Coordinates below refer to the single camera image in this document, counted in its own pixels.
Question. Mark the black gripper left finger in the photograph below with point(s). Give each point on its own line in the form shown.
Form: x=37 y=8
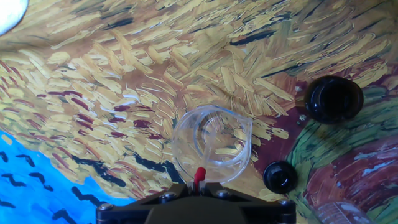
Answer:
x=140 y=203

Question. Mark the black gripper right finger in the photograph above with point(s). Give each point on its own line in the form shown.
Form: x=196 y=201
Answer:
x=258 y=205

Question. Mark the red bulb glass dropper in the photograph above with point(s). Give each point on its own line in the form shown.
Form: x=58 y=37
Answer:
x=199 y=175

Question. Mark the black bottle cap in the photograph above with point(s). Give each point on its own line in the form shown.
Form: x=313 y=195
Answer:
x=280 y=177

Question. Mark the clear glass beaker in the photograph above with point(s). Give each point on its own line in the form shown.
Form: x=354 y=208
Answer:
x=339 y=213
x=186 y=149

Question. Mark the painted wheatfield tablecloth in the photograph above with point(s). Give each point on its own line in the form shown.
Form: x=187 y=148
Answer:
x=124 y=77

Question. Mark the amber glass bottle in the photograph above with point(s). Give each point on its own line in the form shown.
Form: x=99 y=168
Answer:
x=334 y=99

